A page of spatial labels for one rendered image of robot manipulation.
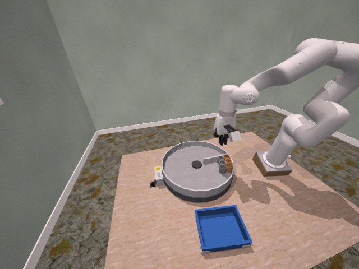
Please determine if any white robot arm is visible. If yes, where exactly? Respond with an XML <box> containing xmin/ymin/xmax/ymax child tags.
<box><xmin>219</xmin><ymin>38</ymin><xmax>359</xmax><ymax>169</ymax></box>

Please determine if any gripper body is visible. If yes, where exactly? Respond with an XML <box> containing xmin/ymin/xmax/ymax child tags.
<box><xmin>214</xmin><ymin>114</ymin><xmax>236</xmax><ymax>135</ymax></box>

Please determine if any blue crate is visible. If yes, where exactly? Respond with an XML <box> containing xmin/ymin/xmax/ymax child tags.
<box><xmin>195</xmin><ymin>205</ymin><xmax>252</xmax><ymax>254</ymax></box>

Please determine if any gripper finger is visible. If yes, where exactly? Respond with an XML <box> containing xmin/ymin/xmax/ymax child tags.
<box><xmin>223</xmin><ymin>134</ymin><xmax>229</xmax><ymax>145</ymax></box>
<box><xmin>213</xmin><ymin>128</ymin><xmax>224</xmax><ymax>146</ymax></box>

